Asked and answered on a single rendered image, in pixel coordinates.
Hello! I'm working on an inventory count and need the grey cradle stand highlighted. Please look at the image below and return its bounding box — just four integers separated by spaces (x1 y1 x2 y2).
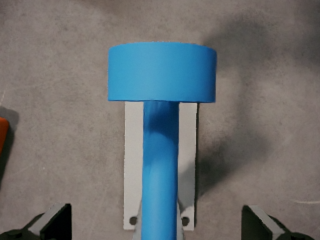
124 102 197 240

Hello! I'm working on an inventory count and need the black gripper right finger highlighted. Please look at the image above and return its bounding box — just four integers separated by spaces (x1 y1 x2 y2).
241 205 315 240

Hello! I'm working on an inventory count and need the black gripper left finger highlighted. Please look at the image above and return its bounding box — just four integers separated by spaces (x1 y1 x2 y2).
0 203 72 240

